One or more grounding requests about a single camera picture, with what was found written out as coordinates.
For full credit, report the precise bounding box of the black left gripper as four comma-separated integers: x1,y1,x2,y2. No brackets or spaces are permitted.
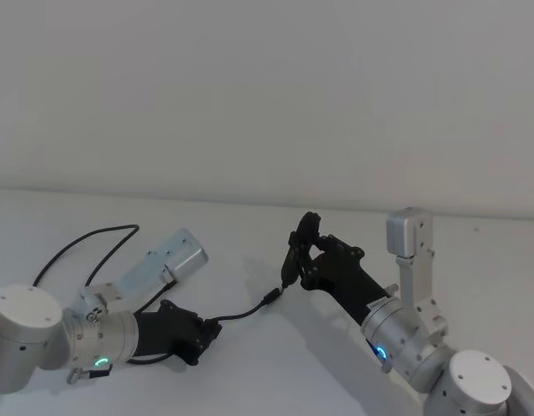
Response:
131,298,224,366

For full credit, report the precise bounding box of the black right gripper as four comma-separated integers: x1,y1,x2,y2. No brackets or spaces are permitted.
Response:
288,211,393,327

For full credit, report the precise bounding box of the black cable with plug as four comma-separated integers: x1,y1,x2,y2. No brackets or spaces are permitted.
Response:
205,242,303,325

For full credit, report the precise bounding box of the white table cloth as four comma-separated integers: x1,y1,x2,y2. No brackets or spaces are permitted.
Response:
0,186,534,416

